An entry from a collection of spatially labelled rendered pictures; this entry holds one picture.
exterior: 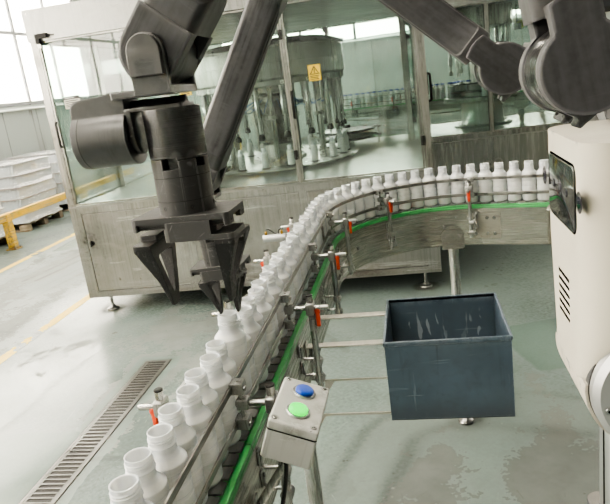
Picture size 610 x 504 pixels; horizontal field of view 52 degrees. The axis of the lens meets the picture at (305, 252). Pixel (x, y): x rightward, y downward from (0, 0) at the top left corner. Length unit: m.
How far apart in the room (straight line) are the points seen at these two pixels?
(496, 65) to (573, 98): 0.45
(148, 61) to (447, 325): 1.46
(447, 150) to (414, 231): 3.65
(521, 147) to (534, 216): 3.74
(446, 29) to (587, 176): 0.37
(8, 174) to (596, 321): 9.65
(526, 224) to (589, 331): 1.97
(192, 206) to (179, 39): 0.16
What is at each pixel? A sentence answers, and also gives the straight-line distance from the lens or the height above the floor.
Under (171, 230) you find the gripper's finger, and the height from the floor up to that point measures 1.48.
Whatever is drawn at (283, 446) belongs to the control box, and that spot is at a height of 1.08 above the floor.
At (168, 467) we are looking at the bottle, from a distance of 0.93.
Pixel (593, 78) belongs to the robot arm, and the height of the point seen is 1.57.
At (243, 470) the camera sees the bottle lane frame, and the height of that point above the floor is 0.99.
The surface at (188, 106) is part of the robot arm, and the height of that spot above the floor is 1.59.
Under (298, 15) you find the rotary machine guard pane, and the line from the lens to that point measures 4.56.
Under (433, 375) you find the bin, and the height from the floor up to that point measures 0.85.
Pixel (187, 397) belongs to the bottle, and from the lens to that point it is 1.01.
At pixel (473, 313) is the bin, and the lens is 1.90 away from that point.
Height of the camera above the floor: 1.60
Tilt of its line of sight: 15 degrees down
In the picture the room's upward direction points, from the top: 8 degrees counter-clockwise
